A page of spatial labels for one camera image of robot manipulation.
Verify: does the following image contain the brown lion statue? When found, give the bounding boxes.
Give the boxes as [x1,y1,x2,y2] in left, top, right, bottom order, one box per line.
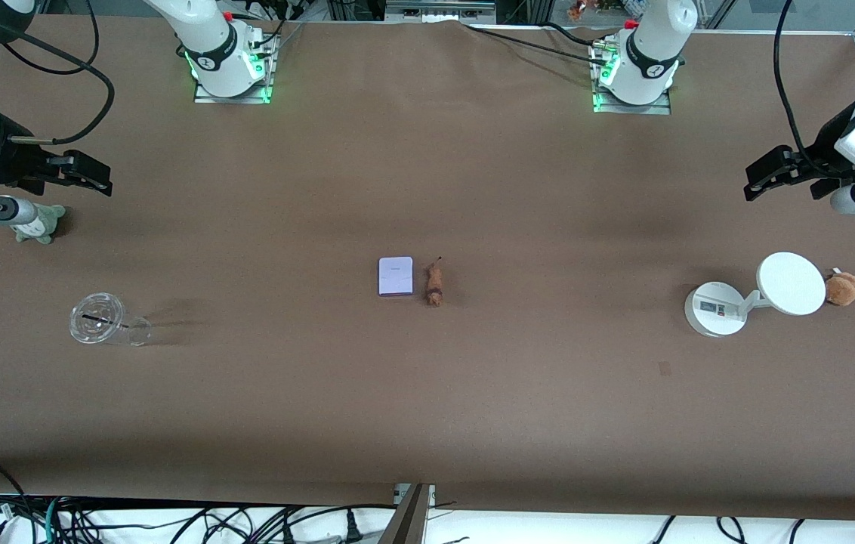
[425,257,446,308]

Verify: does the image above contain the grey green plush toy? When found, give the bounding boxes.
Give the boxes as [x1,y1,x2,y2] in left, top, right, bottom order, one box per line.
[14,204,67,245]

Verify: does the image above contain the white round desk lamp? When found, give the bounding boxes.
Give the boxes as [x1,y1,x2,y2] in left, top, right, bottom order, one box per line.
[684,252,827,338]

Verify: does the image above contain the brown plush toy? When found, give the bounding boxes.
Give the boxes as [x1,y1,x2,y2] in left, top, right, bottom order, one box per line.
[824,268,855,307]

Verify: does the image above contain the clear plastic cup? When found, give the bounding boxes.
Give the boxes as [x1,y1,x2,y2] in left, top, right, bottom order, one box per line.
[69,292,153,347]

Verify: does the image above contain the brown table cover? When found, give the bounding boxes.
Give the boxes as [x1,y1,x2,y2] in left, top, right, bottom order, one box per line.
[0,15,855,522]

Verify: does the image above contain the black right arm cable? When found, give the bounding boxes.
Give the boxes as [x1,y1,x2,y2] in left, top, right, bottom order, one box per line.
[0,0,115,144]

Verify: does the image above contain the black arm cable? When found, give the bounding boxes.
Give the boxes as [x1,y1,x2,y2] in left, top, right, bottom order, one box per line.
[0,0,115,144]
[773,0,855,182]

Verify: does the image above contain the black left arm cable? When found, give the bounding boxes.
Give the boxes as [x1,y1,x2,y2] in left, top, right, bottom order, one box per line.
[773,0,855,182]

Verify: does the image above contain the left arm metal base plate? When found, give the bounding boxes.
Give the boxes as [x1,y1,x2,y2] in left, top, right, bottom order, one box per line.
[591,42,672,116]

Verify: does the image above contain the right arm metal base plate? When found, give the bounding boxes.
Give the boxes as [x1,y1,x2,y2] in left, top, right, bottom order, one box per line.
[192,34,278,105]

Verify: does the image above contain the black cable between bases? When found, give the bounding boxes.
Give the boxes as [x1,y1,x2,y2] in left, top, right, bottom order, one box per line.
[461,23,610,63]

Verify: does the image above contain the aluminium frame profile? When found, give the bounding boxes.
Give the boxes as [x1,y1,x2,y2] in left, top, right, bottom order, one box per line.
[386,0,496,23]

